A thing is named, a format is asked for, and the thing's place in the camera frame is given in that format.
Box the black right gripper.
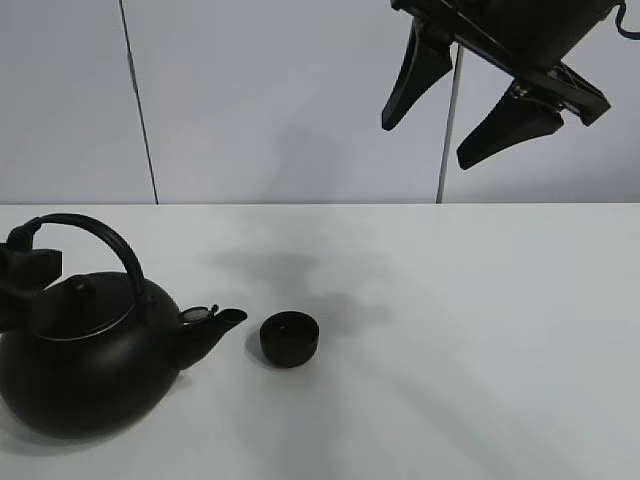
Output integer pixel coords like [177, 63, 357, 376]
[381, 1, 612, 170]

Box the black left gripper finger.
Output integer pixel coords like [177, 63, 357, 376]
[1, 284, 55, 335]
[1, 235, 63, 293]

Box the small black teacup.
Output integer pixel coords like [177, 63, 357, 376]
[259, 311, 320, 369]

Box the black cast iron teapot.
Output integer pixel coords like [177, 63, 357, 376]
[1, 213, 247, 438]

